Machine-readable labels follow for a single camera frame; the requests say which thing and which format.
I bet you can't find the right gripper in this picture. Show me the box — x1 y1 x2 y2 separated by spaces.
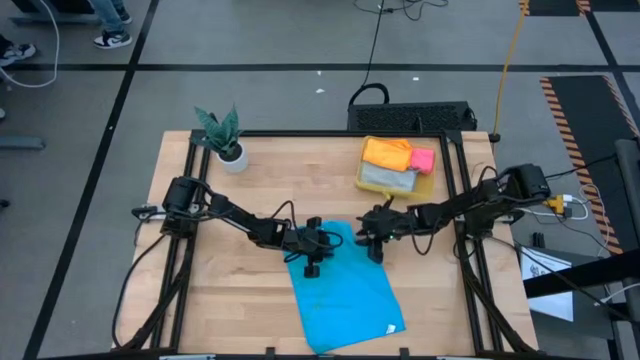
353 203 420 265

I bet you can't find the person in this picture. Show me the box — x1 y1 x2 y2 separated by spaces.
87 0 134 50
0 33 38 68

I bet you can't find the yellow hanging cable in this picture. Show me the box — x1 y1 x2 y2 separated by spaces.
488 0 530 145

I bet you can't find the snake plant in white pot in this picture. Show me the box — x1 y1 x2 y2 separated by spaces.
192 103 250 175

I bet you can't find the black hanging cable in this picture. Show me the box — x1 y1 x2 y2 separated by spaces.
348 0 391 107

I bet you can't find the black perforated computer case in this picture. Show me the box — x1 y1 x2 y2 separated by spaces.
346 101 478 135

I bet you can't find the grey microfiber towel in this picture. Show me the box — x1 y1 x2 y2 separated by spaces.
358 160 421 194

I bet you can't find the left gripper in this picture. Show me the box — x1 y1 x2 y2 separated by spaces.
283 215 345 280

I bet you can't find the white floor cable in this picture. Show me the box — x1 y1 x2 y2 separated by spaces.
0 0 60 90

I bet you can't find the orange microfiber towel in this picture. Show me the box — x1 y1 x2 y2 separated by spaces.
361 137 415 173

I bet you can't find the black aluminium table frame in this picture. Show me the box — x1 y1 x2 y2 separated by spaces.
112 128 539 360

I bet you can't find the pink microfiber towel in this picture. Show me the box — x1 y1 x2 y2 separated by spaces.
409 147 437 177

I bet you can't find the white paper sheet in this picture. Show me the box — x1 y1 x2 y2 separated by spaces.
519 246 575 322

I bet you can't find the blue microfiber towel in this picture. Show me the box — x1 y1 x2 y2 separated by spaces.
284 219 408 356

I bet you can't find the small hazard striped floor mat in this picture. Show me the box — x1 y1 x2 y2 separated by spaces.
518 0 593 17

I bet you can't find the black stand bar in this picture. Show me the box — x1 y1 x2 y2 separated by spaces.
522 248 640 300

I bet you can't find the large hazard striped floor mat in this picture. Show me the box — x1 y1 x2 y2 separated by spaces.
538 74 640 255

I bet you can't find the grey desk foot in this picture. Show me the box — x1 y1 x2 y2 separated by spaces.
0 136 47 151
9 13 101 26

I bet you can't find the yellow translucent plastic bin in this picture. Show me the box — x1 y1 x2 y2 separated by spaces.
354 134 438 202

